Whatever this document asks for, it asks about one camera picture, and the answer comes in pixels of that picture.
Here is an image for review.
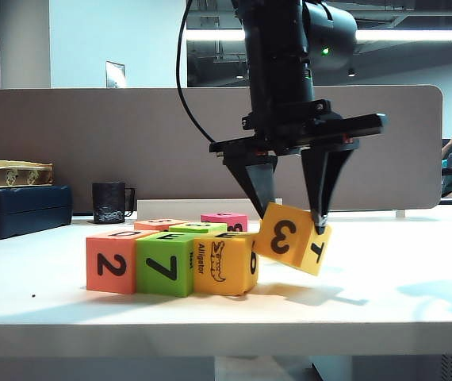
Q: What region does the pink block with number 4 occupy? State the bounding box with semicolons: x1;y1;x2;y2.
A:
200;212;249;233

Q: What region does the green block with number 7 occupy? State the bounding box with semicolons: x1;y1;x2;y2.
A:
135;231;201;298

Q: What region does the orange block with letter Y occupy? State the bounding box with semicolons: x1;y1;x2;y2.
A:
133;218;190;232

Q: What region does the navy blue case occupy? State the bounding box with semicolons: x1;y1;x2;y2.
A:
0;185;74;242

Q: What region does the ceiling light strip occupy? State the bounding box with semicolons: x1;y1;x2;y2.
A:
186;29;452;42

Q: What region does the yellow block with Alligator print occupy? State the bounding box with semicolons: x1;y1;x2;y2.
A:
192;233;259;298

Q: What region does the orange block with Queen print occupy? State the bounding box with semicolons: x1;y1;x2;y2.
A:
86;229;159;295

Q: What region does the cream ornate box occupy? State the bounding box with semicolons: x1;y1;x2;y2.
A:
0;159;56;188

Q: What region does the brown-grey desk divider panel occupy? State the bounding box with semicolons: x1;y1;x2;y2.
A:
0;84;444;211

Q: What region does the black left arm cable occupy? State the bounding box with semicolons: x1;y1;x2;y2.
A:
176;0;216;144

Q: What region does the yellow block with number 3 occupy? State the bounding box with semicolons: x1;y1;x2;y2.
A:
252;202;334;277

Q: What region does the wall sign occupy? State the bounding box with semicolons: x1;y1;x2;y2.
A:
105;60;127;90

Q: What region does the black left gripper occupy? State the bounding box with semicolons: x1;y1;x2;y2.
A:
209;98;389;236

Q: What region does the green block with letter D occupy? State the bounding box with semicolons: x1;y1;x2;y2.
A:
169;221;228;235

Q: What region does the black mug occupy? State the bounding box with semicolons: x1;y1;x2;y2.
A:
92;182;137;225

